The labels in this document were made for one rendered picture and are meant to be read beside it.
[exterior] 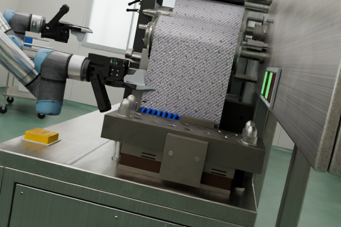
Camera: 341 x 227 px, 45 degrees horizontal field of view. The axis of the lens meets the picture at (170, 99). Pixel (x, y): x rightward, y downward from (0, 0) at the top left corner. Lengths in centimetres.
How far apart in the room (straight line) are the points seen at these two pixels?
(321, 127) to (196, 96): 85
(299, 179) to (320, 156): 102
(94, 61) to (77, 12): 606
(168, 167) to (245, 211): 20
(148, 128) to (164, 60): 26
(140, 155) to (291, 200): 56
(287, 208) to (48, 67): 85
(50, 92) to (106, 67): 19
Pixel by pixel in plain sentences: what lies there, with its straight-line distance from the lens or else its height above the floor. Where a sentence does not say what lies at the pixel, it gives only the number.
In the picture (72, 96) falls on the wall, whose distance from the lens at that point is 729.
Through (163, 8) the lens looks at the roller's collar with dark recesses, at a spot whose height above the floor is 135.
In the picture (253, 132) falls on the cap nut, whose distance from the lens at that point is 102.
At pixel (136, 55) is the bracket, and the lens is 130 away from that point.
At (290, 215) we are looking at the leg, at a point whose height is 78.
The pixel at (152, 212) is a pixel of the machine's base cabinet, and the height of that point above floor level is 84.
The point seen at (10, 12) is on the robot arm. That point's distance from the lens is 185.
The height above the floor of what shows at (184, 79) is 114.
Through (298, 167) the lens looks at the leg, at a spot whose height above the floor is 94.
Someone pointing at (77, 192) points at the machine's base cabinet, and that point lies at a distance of 104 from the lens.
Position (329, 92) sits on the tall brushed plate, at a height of 120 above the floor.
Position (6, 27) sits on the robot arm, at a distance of 173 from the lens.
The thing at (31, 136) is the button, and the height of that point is 91.
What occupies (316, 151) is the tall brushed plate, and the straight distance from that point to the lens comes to 36.
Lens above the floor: 121
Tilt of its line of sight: 6 degrees down
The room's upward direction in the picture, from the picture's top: 11 degrees clockwise
